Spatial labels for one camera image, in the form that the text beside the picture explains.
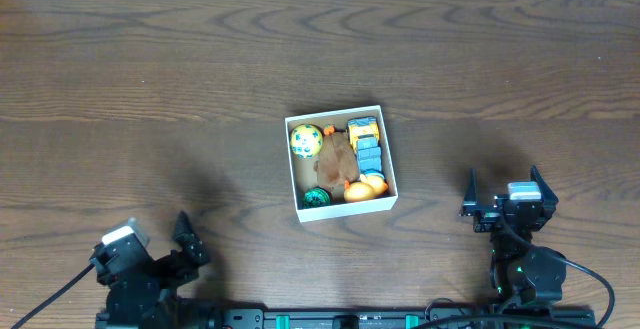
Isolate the white cardboard box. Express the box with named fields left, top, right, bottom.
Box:
left=285, top=105, right=398, bottom=222

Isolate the green spinning top toy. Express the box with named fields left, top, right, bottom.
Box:
left=302, top=187, right=331, bottom=209

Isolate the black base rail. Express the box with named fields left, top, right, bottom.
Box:
left=159, top=296, right=601, bottom=329

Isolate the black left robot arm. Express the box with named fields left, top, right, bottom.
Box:
left=89, top=212, right=215, bottom=328

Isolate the yellow blue toy truck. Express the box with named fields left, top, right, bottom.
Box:
left=347, top=116, right=383, bottom=175

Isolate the brown plush toy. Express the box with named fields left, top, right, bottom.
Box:
left=314, top=125, right=360, bottom=192

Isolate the yellow rubber duck blue hat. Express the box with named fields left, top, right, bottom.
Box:
left=343, top=170, right=389, bottom=203

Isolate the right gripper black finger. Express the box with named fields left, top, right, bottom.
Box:
left=530, top=165, right=559, bottom=217
left=460, top=169, right=478, bottom=216

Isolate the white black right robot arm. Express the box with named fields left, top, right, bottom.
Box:
left=460, top=167, right=566, bottom=314

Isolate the yellow ball with blue spots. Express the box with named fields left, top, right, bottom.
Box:
left=289, top=124, right=324, bottom=158

